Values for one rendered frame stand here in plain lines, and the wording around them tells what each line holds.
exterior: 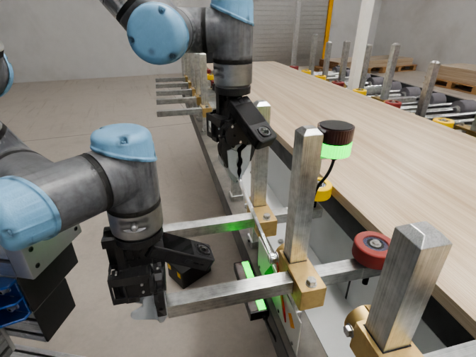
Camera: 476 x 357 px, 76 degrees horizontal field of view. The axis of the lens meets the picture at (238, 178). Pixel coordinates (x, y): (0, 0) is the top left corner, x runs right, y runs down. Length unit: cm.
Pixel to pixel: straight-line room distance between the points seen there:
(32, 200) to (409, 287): 38
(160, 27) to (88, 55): 771
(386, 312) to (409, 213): 45
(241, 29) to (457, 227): 61
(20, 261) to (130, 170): 30
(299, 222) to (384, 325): 24
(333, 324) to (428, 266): 56
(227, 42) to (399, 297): 46
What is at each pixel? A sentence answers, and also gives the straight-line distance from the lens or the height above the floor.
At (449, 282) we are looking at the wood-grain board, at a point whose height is 90.
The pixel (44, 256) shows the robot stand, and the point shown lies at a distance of 65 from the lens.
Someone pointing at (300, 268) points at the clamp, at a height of 87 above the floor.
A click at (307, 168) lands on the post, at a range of 52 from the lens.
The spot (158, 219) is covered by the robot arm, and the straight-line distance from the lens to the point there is 45.
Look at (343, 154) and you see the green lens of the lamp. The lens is 53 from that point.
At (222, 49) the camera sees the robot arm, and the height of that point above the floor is 125.
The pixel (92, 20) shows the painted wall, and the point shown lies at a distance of 809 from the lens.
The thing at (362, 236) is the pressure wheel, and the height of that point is 91.
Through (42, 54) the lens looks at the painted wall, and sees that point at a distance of 825.
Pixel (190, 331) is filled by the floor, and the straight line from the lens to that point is 161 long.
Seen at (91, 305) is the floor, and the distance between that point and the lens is 184.
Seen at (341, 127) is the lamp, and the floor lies 115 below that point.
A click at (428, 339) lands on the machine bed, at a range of 72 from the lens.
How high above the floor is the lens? 130
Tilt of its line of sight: 28 degrees down
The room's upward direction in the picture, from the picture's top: straight up
